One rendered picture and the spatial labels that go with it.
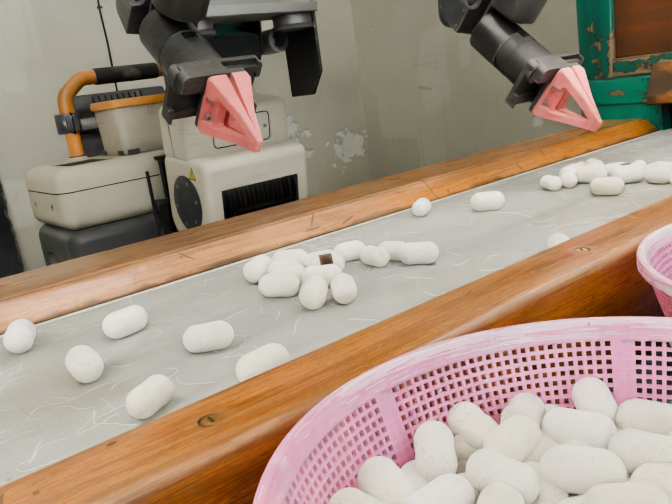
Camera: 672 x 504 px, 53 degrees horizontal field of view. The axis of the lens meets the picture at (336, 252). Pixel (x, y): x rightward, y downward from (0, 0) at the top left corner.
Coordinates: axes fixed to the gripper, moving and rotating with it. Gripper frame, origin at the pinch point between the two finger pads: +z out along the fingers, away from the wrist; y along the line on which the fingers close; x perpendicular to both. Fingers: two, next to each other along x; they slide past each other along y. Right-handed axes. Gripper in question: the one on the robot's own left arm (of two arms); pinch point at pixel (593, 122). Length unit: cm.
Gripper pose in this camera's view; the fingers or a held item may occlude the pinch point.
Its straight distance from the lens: 87.7
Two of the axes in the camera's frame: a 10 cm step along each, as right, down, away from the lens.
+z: 5.6, 7.1, -4.2
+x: -3.1, 6.5, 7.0
